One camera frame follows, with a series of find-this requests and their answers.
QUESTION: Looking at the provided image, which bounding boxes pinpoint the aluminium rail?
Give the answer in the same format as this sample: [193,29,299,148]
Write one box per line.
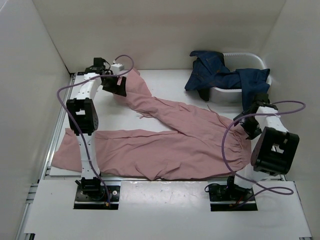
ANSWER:
[37,72,77,181]
[25,173,287,204]

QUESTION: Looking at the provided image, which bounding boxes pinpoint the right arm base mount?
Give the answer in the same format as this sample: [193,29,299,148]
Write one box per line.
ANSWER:
[204,183,258,212]

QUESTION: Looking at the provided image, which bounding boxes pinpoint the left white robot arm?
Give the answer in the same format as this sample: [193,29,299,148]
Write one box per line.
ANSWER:
[66,57,127,204]

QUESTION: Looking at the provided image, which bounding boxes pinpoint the aluminium left rail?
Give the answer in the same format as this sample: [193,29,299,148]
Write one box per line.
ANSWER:
[37,72,77,181]

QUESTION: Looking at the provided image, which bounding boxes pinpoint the pink trousers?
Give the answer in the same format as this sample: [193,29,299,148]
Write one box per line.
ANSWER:
[51,66,254,181]

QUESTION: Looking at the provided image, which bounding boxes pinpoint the aluminium front rail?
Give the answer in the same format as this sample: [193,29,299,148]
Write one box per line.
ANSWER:
[25,173,287,204]

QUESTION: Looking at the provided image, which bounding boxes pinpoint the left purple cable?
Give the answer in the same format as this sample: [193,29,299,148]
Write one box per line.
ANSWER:
[56,54,136,201]

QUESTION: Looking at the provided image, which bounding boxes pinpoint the purple cable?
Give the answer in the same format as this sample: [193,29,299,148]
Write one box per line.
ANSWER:
[220,100,307,208]
[56,54,136,201]

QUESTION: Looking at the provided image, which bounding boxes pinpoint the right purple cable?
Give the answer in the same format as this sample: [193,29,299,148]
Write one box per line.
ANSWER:
[220,100,307,208]

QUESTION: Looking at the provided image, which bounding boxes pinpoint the dark blue jeans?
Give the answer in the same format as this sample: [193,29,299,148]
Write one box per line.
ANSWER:
[184,50,270,111]

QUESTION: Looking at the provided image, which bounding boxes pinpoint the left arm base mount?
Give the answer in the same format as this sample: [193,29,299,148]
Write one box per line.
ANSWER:
[73,177,121,210]

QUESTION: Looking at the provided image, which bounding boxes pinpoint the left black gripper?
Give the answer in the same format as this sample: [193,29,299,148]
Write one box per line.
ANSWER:
[101,72,127,97]

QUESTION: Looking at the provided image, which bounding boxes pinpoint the white plastic basket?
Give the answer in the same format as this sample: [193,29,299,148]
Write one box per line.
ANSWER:
[210,52,272,109]

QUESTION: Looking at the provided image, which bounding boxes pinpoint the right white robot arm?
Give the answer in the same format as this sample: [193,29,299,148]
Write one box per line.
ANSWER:
[224,93,300,200]

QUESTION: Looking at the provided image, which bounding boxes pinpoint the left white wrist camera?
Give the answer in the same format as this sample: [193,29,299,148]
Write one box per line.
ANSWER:
[110,63,125,75]

